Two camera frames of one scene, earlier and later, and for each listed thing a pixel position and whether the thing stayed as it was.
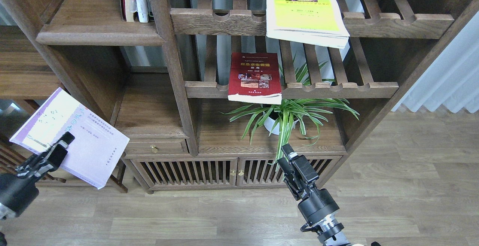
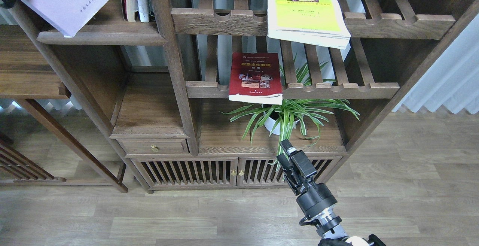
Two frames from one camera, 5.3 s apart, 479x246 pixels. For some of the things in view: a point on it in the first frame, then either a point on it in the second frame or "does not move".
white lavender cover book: x=97 y=145 to x=69 y=4
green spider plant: x=283 y=115 does not move
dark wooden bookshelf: x=210 y=76 does not move
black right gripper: x=320 y=203 does not move
